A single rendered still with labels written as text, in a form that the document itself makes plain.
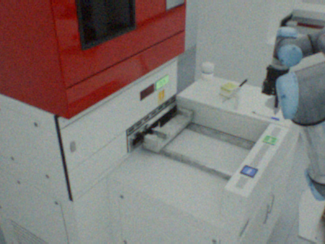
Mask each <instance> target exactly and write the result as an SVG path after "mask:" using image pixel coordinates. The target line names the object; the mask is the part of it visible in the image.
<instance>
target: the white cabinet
mask: <svg viewBox="0 0 325 244"><path fill-rule="evenodd" d="M299 132H300V130H299V128H298V129H297V131H296V133H295V135H294V137H293V138H292V140H291V142H290V143H289V145H288V147H287V149H286V150H285V151H284V155H283V157H282V159H281V160H280V162H279V163H278V166H277V167H276V169H275V170H274V171H273V174H272V176H271V178H270V179H269V181H268V182H267V184H266V186H265V187H264V190H263V191H262V193H261V194H260V197H259V198H258V200H257V202H256V203H255V205H254V208H252V210H251V212H250V213H249V216H248V217H247V219H246V221H245V223H244V224H243V225H242V228H241V230H240V232H238V235H237V236H235V235H233V234H231V233H229V232H225V231H224V230H222V229H221V228H217V227H215V226H213V225H211V224H208V223H207V222H205V221H202V220H201V219H198V218H196V217H193V216H192V215H189V214H187V213H184V212H182V211H181V210H178V209H175V208H173V207H172V206H169V205H167V204H165V203H164V202H160V201H158V200H156V199H154V198H153V197H149V196H147V195H145V194H144V193H141V192H139V191H137V190H135V189H132V188H131V187H128V186H125V185H124V184H122V183H118V182H117V181H115V180H113V179H111V178H108V177H107V184H108V195H109V201H110V207H111V222H112V234H113V239H114V244H266V242H267V241H268V239H269V236H270V234H271V232H272V230H273V227H274V225H275V223H276V222H277V220H278V217H279V213H280V210H281V208H282V202H283V198H284V193H285V191H286V186H287V182H288V177H289V173H290V171H291V165H292V160H293V157H294V155H295V149H296V145H297V140H298V137H299Z"/></svg>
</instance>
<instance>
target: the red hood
mask: <svg viewBox="0 0 325 244"><path fill-rule="evenodd" d="M186 17H187V0H0V93H2V94H3V95H5V96H8V97H13V98H14V99H16V100H19V101H21V102H25V103H26V104H30V105H31V106H36V107H37V108H40V109H42V110H44V111H47V112H50V113H53V114H54V115H59V116H60V117H63V118H65V119H67V120H70V119H71V118H73V117H75V116H76V115H78V114H79V113H82V112H83V111H86V110H87V109H88V108H90V107H91V106H93V105H95V104H97V103H98V102H100V101H101V100H104V99H105V98H106V97H109V96H110V95H112V94H113V93H116V92H117V91H119V90H121V89H122V88H124V87H126V86H128V84H131V83H132V82H134V81H135V80H138V79H139V78H141V77H143V76H144V75H146V74H149V72H151V71H153V70H154V69H156V68H158V67H160V66H162V65H163V64H164V63H166V62H168V61H171V60H172V59H173V58H175V57H177V56H179V55H180V54H182V53H183V52H185V35H186Z"/></svg>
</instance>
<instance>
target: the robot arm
mask: <svg viewBox="0 0 325 244"><path fill-rule="evenodd" d="M296 36H297V30H296V29H293V28H290V27H282V28H279V29H278V32H277V35H276V36H275V45H274V49H273V59H272V62H271V65H270V64H269V66H267V76H266V78H265V79H264V82H263V83H262V90H263V91H261V93H263V94H265V95H269V96H271V95H273V97H271V98H269V99H268V100H267V101H266V102H265V103H264V105H265V106H266V107H268V108H271V109H272V110H273V114H274V115H276V114H277V113H278V112H279V111H280V108H281V111H282V116H283V118H284V120H291V121H292V123H293V124H296V125H297V126H298V127H299V130H300V134H301V137H302V139H303V143H304V145H305V150H306V151H307V154H308V158H309V164H308V168H307V169H305V170H304V174H305V180H306V182H307V184H308V187H309V190H310V191H311V192H312V195H313V196H314V198H315V199H316V200H318V201H325V61H323V62H320V63H317V64H316V65H313V66H309V67H305V68H303V69H301V70H297V71H291V72H289V71H290V68H291V67H292V66H297V65H298V64H299V63H300V62H301V59H304V58H306V57H307V56H312V55H316V54H318V53H320V52H321V53H322V54H323V55H324V56H325V29H321V30H319V31H316V32H313V33H310V34H307V35H304V36H303V37H299V38H297V37H296ZM288 72H289V73H288ZM265 80H267V81H265ZM263 87H264V88H263Z"/></svg>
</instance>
